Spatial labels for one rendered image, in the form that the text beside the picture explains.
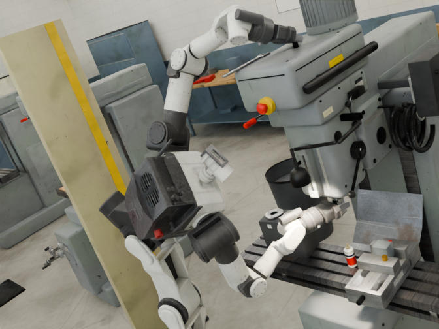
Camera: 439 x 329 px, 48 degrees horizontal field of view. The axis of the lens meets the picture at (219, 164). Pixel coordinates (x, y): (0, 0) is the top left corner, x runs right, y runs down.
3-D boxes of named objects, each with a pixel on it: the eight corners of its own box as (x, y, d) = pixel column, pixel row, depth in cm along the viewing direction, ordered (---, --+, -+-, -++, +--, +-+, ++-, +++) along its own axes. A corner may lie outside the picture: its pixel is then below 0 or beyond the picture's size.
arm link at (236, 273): (247, 309, 180) (228, 271, 167) (226, 291, 189) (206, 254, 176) (270, 288, 184) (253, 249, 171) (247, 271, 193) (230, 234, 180)
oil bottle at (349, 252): (354, 268, 206) (348, 247, 203) (346, 266, 209) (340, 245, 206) (359, 263, 209) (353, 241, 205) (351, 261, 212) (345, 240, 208)
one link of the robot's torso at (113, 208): (93, 215, 199) (110, 192, 188) (112, 199, 209) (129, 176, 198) (142, 262, 199) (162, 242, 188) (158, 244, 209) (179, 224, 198)
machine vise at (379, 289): (384, 311, 178) (378, 286, 174) (347, 301, 189) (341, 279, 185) (421, 255, 200) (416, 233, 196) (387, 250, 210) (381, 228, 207)
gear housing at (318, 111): (323, 126, 167) (315, 99, 164) (270, 128, 185) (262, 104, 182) (370, 91, 187) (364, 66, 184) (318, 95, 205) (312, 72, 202)
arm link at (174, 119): (154, 106, 180) (147, 143, 182) (173, 110, 176) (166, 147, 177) (173, 110, 190) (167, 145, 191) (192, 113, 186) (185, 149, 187)
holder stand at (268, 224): (308, 258, 224) (296, 221, 217) (268, 254, 238) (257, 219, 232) (319, 243, 232) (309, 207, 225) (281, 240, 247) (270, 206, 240)
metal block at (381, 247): (389, 262, 190) (386, 249, 188) (375, 259, 194) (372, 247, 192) (394, 254, 193) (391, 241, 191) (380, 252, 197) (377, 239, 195)
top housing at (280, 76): (301, 111, 158) (287, 62, 152) (243, 114, 177) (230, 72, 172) (372, 62, 186) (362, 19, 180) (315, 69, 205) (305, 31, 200)
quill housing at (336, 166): (345, 202, 181) (324, 123, 171) (300, 197, 197) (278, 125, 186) (370, 177, 193) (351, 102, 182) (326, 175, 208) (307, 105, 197)
